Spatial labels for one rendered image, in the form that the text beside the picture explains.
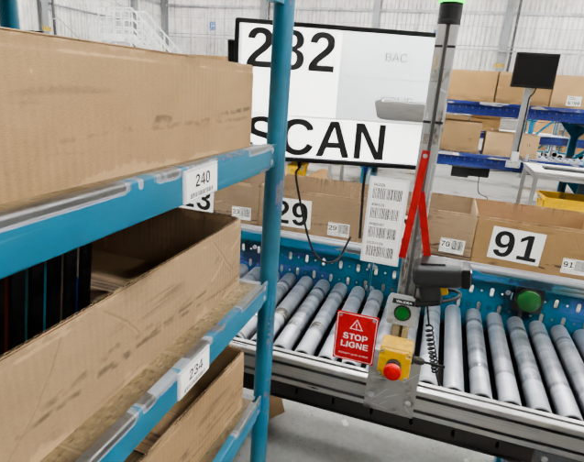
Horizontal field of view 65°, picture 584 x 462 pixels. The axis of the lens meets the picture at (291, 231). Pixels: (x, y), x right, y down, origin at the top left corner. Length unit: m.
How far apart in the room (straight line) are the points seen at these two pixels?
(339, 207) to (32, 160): 1.42
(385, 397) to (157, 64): 0.98
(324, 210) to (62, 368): 1.39
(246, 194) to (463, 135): 4.36
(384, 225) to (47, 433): 0.80
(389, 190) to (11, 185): 0.81
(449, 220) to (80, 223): 1.43
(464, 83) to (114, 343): 5.86
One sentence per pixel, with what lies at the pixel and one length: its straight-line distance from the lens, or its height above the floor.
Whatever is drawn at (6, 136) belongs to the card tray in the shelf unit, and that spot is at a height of 1.38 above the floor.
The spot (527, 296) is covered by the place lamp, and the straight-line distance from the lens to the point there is 1.67.
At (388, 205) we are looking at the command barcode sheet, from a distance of 1.03.
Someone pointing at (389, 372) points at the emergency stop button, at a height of 0.84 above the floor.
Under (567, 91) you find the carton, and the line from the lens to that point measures 6.24.
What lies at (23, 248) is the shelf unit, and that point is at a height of 1.32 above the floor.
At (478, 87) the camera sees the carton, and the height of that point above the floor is 1.54.
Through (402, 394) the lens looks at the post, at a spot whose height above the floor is 0.73.
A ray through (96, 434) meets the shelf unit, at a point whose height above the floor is 1.14.
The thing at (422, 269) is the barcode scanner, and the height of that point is 1.07.
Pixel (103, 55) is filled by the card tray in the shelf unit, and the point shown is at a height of 1.43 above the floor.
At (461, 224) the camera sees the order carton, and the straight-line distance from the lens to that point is 1.66.
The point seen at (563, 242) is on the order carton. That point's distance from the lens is 1.70.
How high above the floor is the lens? 1.42
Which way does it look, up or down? 18 degrees down
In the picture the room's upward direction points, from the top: 4 degrees clockwise
